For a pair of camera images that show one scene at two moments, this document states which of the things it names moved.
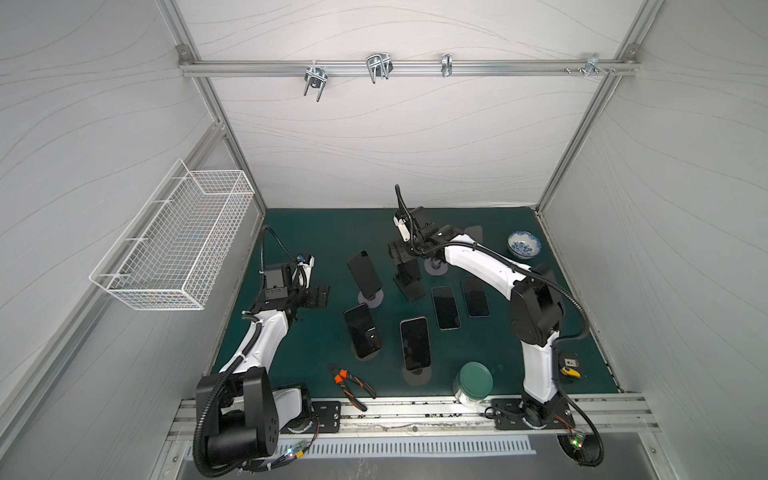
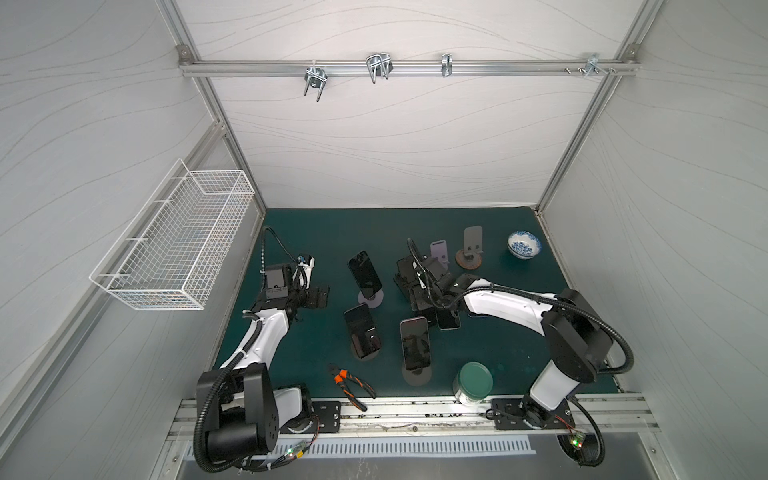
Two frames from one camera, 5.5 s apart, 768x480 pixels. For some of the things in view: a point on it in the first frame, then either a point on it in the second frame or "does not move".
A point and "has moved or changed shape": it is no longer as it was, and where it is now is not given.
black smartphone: x=408 y=271 has moved or changed shape
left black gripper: x=310 y=301 does not move
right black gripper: x=405 y=259 -> x=417 y=283
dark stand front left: x=365 y=358 does not move
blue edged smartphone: x=446 y=308 does not move
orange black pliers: x=341 y=376 does not move
